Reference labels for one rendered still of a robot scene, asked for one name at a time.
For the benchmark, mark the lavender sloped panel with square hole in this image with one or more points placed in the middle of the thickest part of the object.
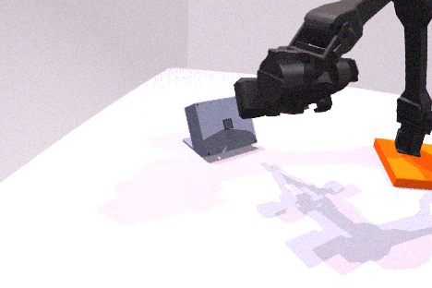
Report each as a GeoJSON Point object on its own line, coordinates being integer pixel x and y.
{"type": "Point", "coordinates": [216, 127]}

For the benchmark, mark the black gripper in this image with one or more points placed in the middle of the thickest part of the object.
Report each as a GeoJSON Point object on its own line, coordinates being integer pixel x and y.
{"type": "Point", "coordinates": [250, 103]}

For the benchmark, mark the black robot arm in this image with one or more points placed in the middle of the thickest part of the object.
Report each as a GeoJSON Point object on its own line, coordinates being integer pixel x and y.
{"type": "Point", "coordinates": [299, 70]}

